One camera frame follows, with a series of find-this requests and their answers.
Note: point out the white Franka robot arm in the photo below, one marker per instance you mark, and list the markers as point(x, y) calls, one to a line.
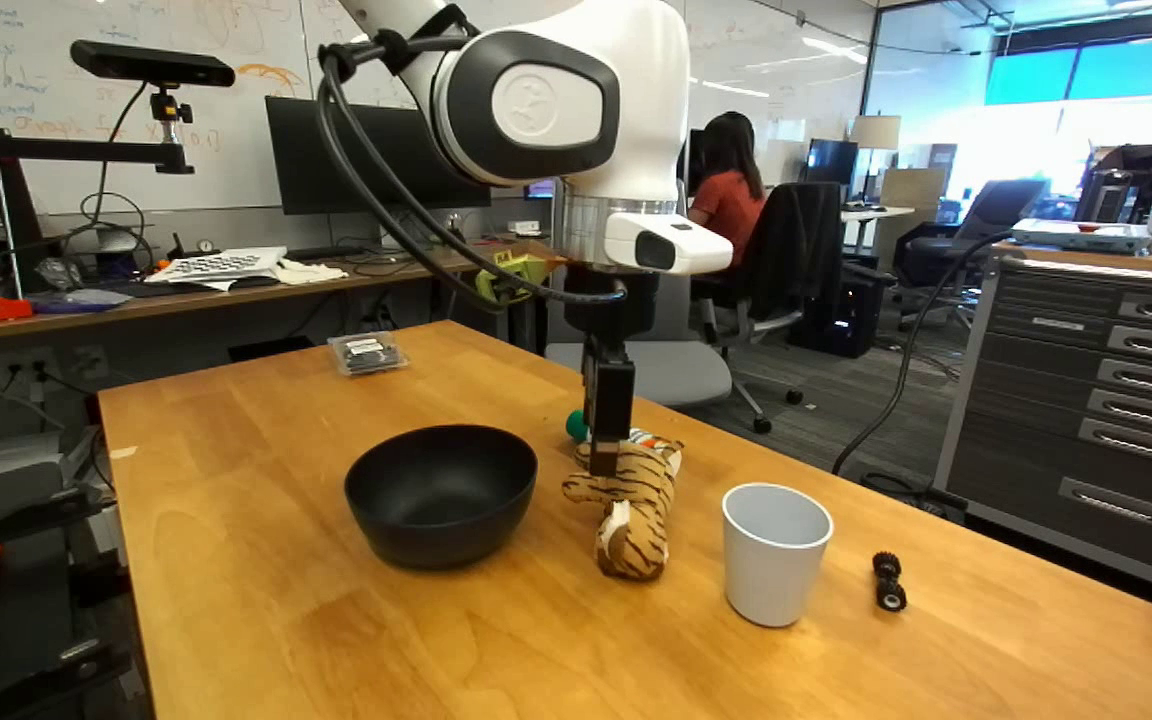
point(601, 94)

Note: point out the grey drawer cabinet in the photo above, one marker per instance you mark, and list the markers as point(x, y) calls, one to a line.
point(1081, 402)

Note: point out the dark blue office chair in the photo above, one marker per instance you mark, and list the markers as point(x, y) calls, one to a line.
point(971, 241)

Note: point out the striped tiger plush toy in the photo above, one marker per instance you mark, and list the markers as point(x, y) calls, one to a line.
point(637, 512)

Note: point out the black bar camera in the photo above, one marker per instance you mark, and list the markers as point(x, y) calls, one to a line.
point(149, 61)

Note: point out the black office chair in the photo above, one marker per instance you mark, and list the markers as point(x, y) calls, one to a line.
point(790, 246)

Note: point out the black bowl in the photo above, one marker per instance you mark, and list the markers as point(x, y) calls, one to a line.
point(441, 501)

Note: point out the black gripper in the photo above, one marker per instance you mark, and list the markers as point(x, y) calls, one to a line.
point(611, 305)

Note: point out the stack of white papers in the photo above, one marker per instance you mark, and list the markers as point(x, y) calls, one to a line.
point(239, 266)

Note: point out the white cup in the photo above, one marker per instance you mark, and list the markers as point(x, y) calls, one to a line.
point(772, 573)

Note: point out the green capped marker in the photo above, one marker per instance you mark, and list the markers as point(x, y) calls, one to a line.
point(578, 424)

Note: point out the long wooden desk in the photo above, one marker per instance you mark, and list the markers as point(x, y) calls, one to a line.
point(139, 310)

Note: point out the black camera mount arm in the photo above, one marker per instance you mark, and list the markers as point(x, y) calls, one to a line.
point(68, 151)

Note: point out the large black monitor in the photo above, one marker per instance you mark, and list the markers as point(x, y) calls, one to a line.
point(300, 163)

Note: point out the person in red shirt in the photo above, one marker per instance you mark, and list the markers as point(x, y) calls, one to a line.
point(734, 215)

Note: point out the grey office chair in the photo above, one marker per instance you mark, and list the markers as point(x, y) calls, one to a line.
point(679, 367)

